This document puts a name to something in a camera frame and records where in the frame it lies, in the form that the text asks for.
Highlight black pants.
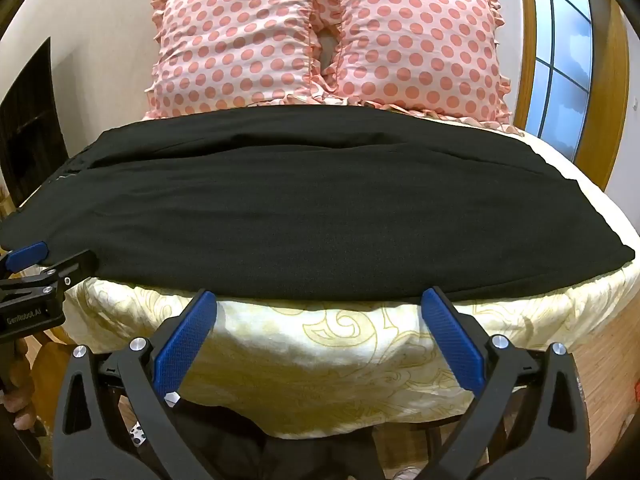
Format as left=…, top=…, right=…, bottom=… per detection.
left=1, top=105, right=634, bottom=301

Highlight person left hand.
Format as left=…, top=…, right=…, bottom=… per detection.
left=1, top=339, right=37, bottom=431

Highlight cream patterned bed sheet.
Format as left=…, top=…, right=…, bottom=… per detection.
left=60, top=117, right=639, bottom=439

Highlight left pink polka dot pillow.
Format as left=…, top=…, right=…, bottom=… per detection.
left=145, top=0, right=326, bottom=119

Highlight pink polka dot pillow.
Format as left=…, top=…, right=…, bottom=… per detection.
left=316, top=0, right=511, bottom=129
left=145, top=0, right=326, bottom=119

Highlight wooden framed window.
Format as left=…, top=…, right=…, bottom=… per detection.
left=514, top=0, right=629, bottom=188

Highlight right pink polka dot pillow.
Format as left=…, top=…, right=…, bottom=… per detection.
left=316, top=0, right=511, bottom=129

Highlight black panel by wall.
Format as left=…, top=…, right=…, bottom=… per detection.
left=1, top=40, right=68, bottom=206

